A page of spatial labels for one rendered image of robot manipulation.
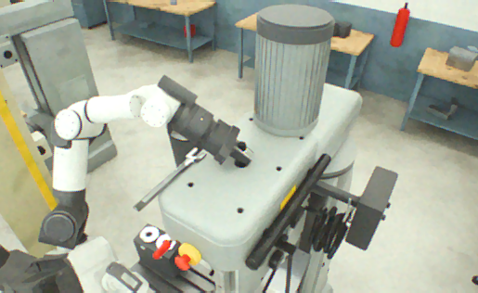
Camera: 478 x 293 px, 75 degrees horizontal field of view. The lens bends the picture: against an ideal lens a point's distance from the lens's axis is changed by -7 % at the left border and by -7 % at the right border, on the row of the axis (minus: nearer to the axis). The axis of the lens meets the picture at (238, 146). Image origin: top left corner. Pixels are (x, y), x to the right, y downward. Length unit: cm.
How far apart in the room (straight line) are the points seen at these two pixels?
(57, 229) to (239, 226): 50
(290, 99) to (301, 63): 11
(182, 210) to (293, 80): 42
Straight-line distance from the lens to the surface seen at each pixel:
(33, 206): 277
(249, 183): 81
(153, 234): 169
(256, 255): 79
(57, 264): 106
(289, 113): 91
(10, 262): 134
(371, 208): 106
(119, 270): 95
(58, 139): 97
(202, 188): 81
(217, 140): 79
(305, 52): 84
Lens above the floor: 247
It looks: 39 degrees down
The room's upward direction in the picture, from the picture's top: straight up
